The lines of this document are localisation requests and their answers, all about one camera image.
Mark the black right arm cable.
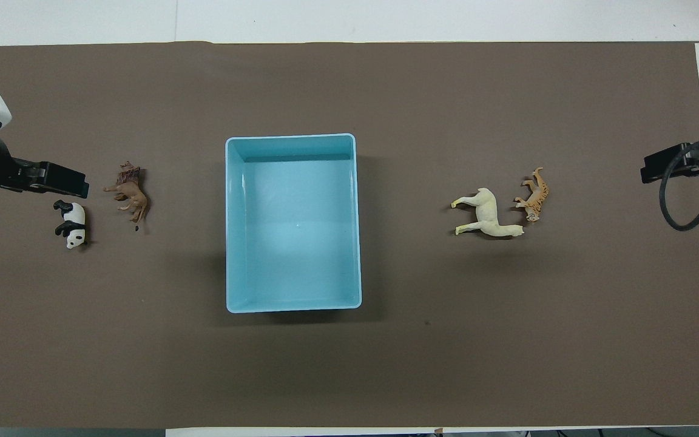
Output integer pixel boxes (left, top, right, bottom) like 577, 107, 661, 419
658, 137, 699, 232

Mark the brown table mat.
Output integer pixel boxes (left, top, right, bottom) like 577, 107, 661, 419
0, 41, 699, 429

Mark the black and white panda toy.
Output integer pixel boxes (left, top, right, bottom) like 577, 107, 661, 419
53, 200, 88, 250

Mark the cream llama toy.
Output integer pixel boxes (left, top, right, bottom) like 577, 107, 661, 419
451, 187, 525, 239

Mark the orange striped tiger toy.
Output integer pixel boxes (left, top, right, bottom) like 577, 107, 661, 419
513, 167, 550, 223

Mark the light blue storage box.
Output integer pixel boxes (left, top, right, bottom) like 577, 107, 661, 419
225, 133, 363, 314

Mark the brown lion toy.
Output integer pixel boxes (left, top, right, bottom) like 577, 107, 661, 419
103, 161, 149, 233

